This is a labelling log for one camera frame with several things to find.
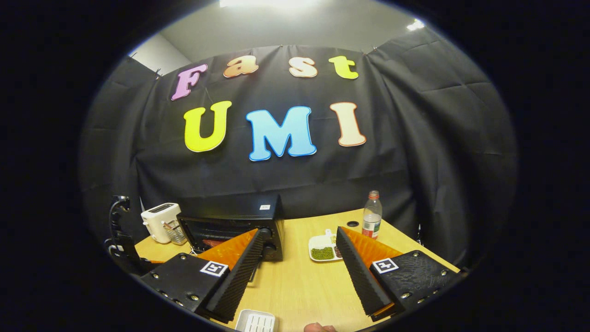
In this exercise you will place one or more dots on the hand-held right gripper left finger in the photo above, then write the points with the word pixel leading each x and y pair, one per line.
pixel 239 272

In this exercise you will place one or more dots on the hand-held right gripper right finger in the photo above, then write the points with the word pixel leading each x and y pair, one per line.
pixel 364 276

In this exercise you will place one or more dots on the black electric oven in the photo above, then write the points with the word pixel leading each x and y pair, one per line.
pixel 235 214

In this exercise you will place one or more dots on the white toaster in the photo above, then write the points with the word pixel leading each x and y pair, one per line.
pixel 156 221

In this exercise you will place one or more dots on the white divided dish of beans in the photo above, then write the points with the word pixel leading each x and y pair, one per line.
pixel 321 252

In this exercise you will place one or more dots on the white rectangular plate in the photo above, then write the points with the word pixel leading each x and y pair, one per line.
pixel 254 321

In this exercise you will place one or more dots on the clear bottle with red label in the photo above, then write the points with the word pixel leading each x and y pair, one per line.
pixel 371 221

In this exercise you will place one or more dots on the small ceiling light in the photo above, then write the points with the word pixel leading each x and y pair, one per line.
pixel 415 25

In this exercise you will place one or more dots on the large ceiling light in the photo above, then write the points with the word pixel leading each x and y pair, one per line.
pixel 267 2

